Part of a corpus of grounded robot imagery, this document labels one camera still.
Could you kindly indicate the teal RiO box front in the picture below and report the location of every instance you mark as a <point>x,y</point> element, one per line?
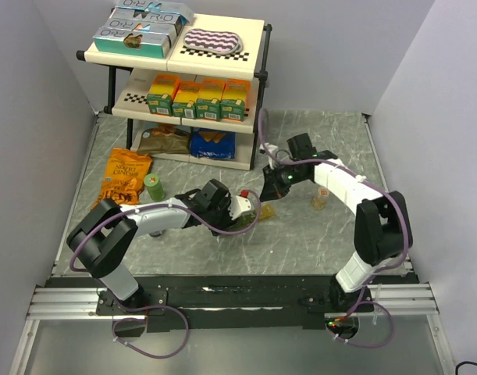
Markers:
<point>131,42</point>

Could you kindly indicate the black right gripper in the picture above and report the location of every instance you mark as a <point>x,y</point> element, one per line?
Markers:
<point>272,188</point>

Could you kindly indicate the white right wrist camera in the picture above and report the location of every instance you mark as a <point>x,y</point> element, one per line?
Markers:
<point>270,150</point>

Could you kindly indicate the orange honey dijon chip bag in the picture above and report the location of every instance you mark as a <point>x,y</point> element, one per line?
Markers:
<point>123,181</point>

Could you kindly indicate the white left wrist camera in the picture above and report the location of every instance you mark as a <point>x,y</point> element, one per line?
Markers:
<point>240,205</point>

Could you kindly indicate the clear glass pill bottle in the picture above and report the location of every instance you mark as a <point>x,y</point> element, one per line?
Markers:
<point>320,198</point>

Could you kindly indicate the teal rio box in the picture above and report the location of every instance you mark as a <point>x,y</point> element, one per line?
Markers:
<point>131,42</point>
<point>159,7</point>
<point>171,28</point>

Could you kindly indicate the white capped pill bottle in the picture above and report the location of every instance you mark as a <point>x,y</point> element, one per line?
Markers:
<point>157,233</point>

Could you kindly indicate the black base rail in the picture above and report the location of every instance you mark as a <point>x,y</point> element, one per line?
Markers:
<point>198,302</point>

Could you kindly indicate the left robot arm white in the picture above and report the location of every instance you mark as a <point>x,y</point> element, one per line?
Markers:
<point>100,241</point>

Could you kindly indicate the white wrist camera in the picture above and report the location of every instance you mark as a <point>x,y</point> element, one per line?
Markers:
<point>270,150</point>
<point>240,205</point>

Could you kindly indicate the green lidded jar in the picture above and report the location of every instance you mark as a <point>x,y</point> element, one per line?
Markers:
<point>154,187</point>

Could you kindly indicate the teal RiO box middle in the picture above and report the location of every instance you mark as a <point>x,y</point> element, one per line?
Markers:
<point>171,28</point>

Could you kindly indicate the beige black shelf rack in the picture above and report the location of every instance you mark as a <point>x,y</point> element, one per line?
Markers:
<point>130,78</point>

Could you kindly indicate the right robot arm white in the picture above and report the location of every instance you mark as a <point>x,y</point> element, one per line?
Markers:
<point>382,231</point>

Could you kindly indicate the green scrub daddy box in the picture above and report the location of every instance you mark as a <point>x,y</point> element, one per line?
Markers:
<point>184,102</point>
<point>233,103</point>
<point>208,103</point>
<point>161,94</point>

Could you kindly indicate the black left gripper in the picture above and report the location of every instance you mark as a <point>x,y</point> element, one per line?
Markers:
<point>227,221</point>

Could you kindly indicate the blue Doritos bag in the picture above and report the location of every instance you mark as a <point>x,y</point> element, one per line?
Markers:
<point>213,144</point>

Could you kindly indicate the cassava chips bag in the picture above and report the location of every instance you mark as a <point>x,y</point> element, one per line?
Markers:
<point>164,138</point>

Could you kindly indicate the teal RiO box back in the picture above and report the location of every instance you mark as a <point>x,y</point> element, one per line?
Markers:
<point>159,7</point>

